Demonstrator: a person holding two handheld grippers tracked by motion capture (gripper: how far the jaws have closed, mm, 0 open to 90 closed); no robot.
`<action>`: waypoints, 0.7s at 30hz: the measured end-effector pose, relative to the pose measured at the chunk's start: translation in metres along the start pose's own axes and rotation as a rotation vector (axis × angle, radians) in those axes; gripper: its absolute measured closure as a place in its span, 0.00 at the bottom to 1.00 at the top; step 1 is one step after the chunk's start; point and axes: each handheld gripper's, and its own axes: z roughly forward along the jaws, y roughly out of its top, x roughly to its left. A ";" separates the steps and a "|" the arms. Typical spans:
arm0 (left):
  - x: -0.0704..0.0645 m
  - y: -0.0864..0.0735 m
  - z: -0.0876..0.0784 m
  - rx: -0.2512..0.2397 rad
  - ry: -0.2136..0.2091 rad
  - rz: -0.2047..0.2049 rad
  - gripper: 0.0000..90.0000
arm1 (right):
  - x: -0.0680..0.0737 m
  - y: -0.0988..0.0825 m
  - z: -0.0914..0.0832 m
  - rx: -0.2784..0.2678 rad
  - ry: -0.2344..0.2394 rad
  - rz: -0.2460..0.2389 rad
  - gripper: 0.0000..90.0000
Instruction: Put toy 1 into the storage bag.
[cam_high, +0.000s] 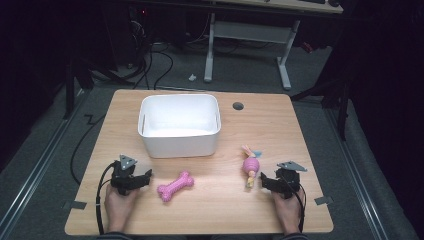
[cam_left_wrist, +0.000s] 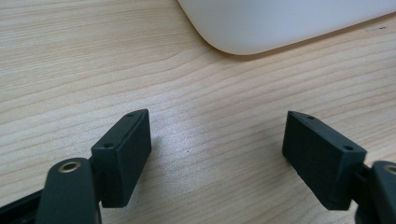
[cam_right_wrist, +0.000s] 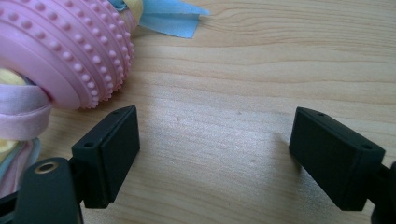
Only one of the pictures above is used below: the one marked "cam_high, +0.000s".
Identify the pink bone dog toy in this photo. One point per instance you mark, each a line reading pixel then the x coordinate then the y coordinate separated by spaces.
pixel 175 190

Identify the black metal stand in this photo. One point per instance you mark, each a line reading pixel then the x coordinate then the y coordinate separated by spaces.
pixel 341 110
pixel 69 90

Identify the black computer mouse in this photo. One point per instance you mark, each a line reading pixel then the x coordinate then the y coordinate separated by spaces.
pixel 333 3

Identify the person's left hand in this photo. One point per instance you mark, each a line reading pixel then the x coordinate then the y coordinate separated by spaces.
pixel 118 210

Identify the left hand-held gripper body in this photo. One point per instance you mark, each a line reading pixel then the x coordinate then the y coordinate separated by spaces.
pixel 124 176

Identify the black keyboard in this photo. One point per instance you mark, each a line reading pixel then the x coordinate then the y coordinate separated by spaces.
pixel 312 1

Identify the small white floor object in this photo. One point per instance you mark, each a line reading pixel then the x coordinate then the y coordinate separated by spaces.
pixel 192 77

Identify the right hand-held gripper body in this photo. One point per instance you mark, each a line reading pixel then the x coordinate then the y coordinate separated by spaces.
pixel 287 180

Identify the white-legged wooden desk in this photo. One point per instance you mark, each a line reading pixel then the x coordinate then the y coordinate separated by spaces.
pixel 250 31

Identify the grey tape piece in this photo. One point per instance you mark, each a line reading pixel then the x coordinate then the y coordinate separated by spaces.
pixel 323 200
pixel 78 205

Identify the white plastic storage bin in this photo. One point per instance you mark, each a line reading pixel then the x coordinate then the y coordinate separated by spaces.
pixel 180 146

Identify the metal floor rail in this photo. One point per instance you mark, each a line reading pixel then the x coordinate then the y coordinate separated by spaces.
pixel 36 173
pixel 356 176

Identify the person's right hand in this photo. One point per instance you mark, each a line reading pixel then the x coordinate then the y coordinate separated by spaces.
pixel 288 213

